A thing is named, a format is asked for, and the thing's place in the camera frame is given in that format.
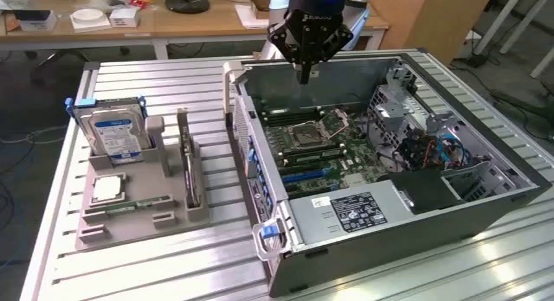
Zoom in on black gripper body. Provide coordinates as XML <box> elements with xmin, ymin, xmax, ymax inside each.
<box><xmin>283</xmin><ymin>0</ymin><xmax>349</xmax><ymax>64</ymax></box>

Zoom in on graphics card with metal bracket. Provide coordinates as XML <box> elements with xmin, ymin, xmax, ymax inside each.
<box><xmin>176</xmin><ymin>108</ymin><xmax>204</xmax><ymax>208</ymax></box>

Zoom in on blue expansion slot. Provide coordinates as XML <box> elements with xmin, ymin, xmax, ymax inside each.
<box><xmin>279</xmin><ymin>169</ymin><xmax>325</xmax><ymax>184</ymax></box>

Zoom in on white papers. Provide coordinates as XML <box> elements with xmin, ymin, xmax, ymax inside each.
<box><xmin>235</xmin><ymin>4</ymin><xmax>269</xmax><ymax>29</ymax></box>

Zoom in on brown cardboard box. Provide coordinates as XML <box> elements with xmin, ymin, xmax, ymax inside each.
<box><xmin>249</xmin><ymin>0</ymin><xmax>275</xmax><ymax>21</ymax></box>

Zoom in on wooden cabinet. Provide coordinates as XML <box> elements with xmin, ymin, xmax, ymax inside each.
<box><xmin>367</xmin><ymin>0</ymin><xmax>496</xmax><ymax>64</ymax></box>

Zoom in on black round lamp base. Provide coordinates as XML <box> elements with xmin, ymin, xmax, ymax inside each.
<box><xmin>164</xmin><ymin>0</ymin><xmax>210</xmax><ymax>14</ymax></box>

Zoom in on metal socket cover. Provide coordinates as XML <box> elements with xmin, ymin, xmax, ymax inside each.
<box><xmin>317</xmin><ymin>108</ymin><xmax>351</xmax><ymax>139</ymax></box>

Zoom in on perforated metal drive cage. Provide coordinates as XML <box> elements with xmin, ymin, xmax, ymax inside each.
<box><xmin>367</xmin><ymin>84</ymin><xmax>433</xmax><ymax>143</ymax></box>

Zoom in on CPU socket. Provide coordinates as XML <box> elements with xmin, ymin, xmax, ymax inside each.
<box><xmin>288</xmin><ymin>121</ymin><xmax>325</xmax><ymax>149</ymax></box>

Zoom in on green motherboard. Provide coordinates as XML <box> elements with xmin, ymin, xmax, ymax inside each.
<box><xmin>259</xmin><ymin>99</ymin><xmax>389</xmax><ymax>198</ymax></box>

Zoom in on white cardboard box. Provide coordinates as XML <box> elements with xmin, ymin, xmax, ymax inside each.
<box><xmin>108</xmin><ymin>7</ymin><xmax>141</xmax><ymax>28</ymax></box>

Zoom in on green RAM stick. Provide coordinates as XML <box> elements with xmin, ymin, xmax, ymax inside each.
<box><xmin>283</xmin><ymin>147</ymin><xmax>343</xmax><ymax>162</ymax></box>
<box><xmin>84</xmin><ymin>197</ymin><xmax>173</xmax><ymax>214</ymax></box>

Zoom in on white round dish on block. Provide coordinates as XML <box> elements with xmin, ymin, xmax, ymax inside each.
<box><xmin>69</xmin><ymin>8</ymin><xmax>112</xmax><ymax>32</ymax></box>

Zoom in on black floor stand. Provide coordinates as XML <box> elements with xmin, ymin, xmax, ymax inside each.
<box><xmin>491</xmin><ymin>82</ymin><xmax>554</xmax><ymax>115</ymax></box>

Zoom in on hard disk in blue caddy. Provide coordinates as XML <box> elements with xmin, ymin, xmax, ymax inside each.
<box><xmin>64</xmin><ymin>96</ymin><xmax>150</xmax><ymax>165</ymax></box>

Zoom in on black plastic shroud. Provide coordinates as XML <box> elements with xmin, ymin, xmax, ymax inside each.
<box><xmin>375</xmin><ymin>169</ymin><xmax>461</xmax><ymax>216</ymax></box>

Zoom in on black office chair base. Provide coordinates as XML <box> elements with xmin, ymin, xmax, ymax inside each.
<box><xmin>25</xmin><ymin>47</ymin><xmax>130</xmax><ymax>84</ymax></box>

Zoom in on wooden desk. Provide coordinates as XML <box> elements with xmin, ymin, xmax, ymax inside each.
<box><xmin>0</xmin><ymin>0</ymin><xmax>389</xmax><ymax>60</ymax></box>

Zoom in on metal disk bay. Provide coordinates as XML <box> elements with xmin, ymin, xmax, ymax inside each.
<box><xmin>439</xmin><ymin>160</ymin><xmax>518</xmax><ymax>203</ymax></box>

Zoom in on grey parts rack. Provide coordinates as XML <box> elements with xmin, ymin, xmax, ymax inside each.
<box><xmin>74</xmin><ymin>115</ymin><xmax>213</xmax><ymax>252</ymax></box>

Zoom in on black device on white box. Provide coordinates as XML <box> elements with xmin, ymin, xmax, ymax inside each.
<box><xmin>12</xmin><ymin>9</ymin><xmax>57</xmax><ymax>32</ymax></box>

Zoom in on grey power supply unit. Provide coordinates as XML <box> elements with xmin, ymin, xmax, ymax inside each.
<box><xmin>287</xmin><ymin>179</ymin><xmax>416</xmax><ymax>247</ymax></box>

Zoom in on silver CPU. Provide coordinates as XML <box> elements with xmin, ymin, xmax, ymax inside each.
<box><xmin>92</xmin><ymin>176</ymin><xmax>121</xmax><ymax>201</ymax></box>

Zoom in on black open PC case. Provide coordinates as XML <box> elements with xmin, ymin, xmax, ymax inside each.
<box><xmin>222</xmin><ymin>53</ymin><xmax>554</xmax><ymax>298</ymax></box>

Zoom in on white table frame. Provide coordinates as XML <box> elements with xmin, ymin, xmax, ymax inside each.
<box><xmin>473</xmin><ymin>0</ymin><xmax>554</xmax><ymax>78</ymax></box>

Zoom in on blue wire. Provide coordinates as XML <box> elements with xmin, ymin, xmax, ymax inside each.
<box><xmin>436</xmin><ymin>134</ymin><xmax>471</xmax><ymax>168</ymax></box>

